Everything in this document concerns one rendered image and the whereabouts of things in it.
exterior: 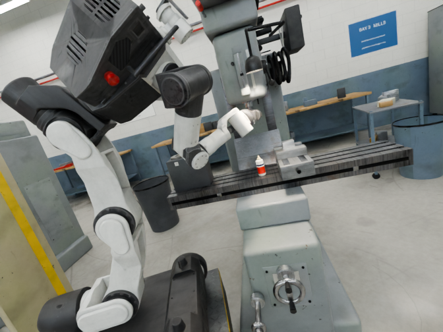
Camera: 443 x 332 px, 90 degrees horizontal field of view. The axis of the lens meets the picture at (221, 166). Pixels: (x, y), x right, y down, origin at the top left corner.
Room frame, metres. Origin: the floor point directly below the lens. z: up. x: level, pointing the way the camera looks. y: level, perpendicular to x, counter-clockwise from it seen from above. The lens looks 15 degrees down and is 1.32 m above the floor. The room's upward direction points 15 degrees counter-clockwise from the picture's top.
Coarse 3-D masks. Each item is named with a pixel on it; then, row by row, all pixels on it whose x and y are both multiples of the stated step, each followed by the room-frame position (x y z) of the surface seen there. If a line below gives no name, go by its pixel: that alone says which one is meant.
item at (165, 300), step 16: (176, 272) 0.94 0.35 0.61; (192, 272) 0.94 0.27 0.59; (144, 288) 0.94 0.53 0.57; (160, 288) 0.91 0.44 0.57; (176, 288) 0.86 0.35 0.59; (192, 288) 0.83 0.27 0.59; (48, 304) 0.76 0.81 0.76; (64, 304) 0.75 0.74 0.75; (144, 304) 0.84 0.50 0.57; (160, 304) 0.81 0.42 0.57; (176, 304) 0.77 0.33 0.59; (192, 304) 0.74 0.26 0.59; (48, 320) 0.72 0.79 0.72; (64, 320) 0.71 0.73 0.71; (144, 320) 0.75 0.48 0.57; (160, 320) 0.73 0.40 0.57; (176, 320) 0.64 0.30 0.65; (192, 320) 0.66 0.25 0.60
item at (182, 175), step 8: (176, 160) 1.22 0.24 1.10; (184, 160) 1.21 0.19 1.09; (208, 160) 1.30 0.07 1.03; (168, 168) 1.23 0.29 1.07; (176, 168) 1.22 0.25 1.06; (184, 168) 1.22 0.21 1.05; (192, 168) 1.21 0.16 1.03; (208, 168) 1.24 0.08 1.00; (176, 176) 1.23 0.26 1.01; (184, 176) 1.22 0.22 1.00; (192, 176) 1.21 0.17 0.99; (200, 176) 1.20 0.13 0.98; (208, 176) 1.20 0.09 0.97; (176, 184) 1.23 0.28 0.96; (184, 184) 1.22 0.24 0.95; (192, 184) 1.21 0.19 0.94; (200, 184) 1.21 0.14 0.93; (208, 184) 1.20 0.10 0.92
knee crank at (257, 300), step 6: (252, 294) 0.78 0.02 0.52; (258, 294) 0.77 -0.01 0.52; (252, 300) 0.76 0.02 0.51; (258, 300) 0.76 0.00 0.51; (264, 300) 0.76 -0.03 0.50; (252, 306) 0.76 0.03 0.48; (258, 306) 0.73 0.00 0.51; (258, 312) 0.71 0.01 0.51; (258, 318) 0.68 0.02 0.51; (252, 324) 0.66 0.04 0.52; (258, 324) 0.65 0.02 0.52; (264, 324) 0.65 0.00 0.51; (252, 330) 0.65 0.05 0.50; (258, 330) 0.64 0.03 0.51; (264, 330) 0.64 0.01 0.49
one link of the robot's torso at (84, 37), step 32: (96, 0) 0.67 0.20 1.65; (128, 0) 0.63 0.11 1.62; (64, 32) 0.71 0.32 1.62; (96, 32) 0.64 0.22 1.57; (128, 32) 0.64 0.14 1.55; (160, 32) 0.82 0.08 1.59; (64, 64) 0.69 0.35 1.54; (96, 64) 0.63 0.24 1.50; (128, 64) 0.69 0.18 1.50; (160, 64) 0.72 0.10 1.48; (96, 96) 0.68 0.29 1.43; (128, 96) 0.73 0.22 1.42; (160, 96) 0.81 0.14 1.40
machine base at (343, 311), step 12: (312, 228) 1.58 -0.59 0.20; (324, 252) 1.28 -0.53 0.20; (324, 264) 1.18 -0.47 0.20; (336, 276) 1.07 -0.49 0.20; (336, 288) 0.99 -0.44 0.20; (336, 300) 0.92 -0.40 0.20; (348, 300) 0.91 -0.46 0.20; (252, 312) 0.98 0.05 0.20; (336, 312) 0.86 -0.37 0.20; (348, 312) 0.85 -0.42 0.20; (240, 324) 0.94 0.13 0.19; (336, 324) 0.81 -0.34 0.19; (348, 324) 0.80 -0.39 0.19; (360, 324) 0.79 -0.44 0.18
